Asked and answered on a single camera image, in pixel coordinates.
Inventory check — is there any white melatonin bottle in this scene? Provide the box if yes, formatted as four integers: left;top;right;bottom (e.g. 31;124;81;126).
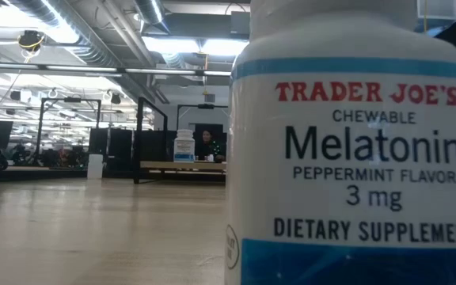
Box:
173;128;196;164
223;0;456;285

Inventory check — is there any person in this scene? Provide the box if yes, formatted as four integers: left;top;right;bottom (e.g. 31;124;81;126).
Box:
197;128;226;163

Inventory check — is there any black partition panel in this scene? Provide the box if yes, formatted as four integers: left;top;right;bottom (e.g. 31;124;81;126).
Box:
88;127;134;172

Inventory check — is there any long ceiling light bar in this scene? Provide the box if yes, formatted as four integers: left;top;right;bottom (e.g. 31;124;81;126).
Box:
0;61;233;77

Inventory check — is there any black background rig frame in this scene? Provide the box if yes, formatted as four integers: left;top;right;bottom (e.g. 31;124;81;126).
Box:
34;96;103;165
175;103;229;131

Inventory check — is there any wooden shelf black metal frame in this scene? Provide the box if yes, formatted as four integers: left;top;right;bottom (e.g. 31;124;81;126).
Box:
132;96;227;185

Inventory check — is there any silver ventilation duct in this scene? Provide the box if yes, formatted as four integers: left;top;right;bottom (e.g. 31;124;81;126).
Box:
132;0;170;33
9;0;122;68

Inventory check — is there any black aluminium rig frame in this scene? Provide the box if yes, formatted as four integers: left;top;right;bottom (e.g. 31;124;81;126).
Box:
0;168;135;184

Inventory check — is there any black ceiling cable reel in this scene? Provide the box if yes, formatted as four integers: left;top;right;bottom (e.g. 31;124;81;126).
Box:
17;29;46;53

